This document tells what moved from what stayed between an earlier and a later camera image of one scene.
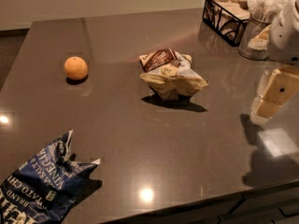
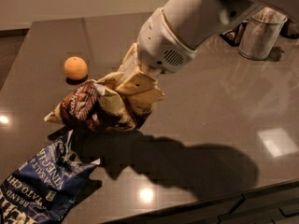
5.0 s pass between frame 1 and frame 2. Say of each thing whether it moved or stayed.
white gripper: moved
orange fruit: stayed
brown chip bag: moved
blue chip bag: stayed
